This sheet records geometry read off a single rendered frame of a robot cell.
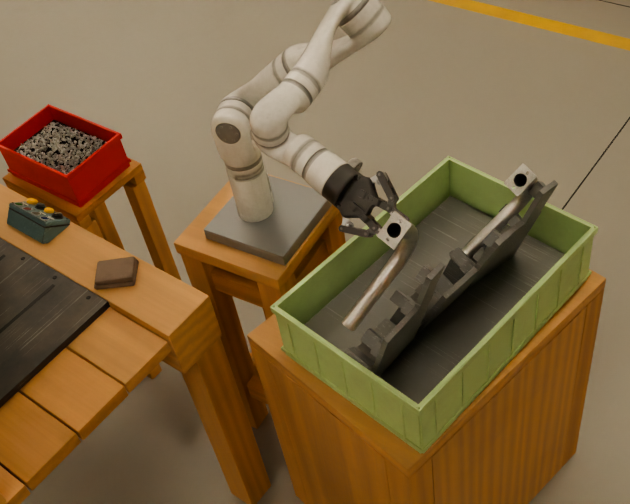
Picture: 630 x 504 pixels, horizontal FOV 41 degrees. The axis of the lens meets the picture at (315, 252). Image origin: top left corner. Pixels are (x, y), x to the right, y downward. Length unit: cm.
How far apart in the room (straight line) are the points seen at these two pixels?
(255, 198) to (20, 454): 79
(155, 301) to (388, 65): 243
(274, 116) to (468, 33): 286
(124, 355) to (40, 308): 26
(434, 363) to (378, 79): 242
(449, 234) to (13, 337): 105
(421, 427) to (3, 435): 88
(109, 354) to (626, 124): 252
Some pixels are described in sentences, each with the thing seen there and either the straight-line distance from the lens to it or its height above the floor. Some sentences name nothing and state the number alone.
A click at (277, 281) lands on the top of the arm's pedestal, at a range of 204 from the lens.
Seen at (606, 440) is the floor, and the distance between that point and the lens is 277.
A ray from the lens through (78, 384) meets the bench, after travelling 195.
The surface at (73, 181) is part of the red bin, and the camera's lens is 243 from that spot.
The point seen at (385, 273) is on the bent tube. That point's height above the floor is 114.
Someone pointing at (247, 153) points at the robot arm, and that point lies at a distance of 199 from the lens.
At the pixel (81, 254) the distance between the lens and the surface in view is 219.
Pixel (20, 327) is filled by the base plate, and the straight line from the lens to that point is 209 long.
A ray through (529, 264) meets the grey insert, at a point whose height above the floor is 85.
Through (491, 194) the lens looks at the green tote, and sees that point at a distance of 209.
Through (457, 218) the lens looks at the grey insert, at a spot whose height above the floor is 85.
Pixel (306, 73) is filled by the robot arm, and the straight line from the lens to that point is 163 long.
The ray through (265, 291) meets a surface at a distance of 211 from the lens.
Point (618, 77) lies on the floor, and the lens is 407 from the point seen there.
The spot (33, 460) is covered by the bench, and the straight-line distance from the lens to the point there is 188.
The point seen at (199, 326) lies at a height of 84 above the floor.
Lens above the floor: 234
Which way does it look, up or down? 46 degrees down
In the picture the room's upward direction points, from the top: 11 degrees counter-clockwise
